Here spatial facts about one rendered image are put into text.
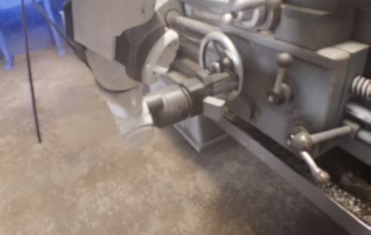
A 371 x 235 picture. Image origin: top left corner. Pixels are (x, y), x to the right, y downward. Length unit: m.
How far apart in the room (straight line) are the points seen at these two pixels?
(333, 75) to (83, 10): 0.48
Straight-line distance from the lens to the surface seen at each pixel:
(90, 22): 0.27
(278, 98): 0.65
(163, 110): 0.56
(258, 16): 0.60
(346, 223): 0.74
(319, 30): 0.58
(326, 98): 0.61
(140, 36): 0.28
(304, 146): 0.52
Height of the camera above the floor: 0.99
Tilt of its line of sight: 32 degrees down
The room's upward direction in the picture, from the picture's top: 6 degrees counter-clockwise
